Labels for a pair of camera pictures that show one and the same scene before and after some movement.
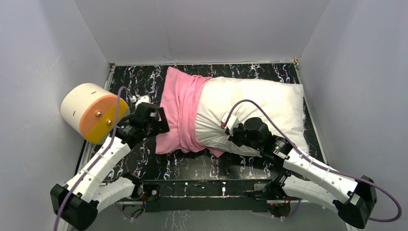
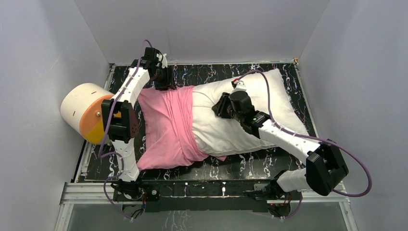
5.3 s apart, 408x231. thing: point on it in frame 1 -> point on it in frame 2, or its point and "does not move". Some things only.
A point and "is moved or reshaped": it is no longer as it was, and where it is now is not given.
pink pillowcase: [179, 93] is moved or reshaped
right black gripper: [233, 138] -> [219, 109]
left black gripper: [160, 121] -> [165, 80]
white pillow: [285, 101] is moved or reshaped
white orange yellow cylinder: [90, 110] does not move
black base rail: [202, 196] does not move
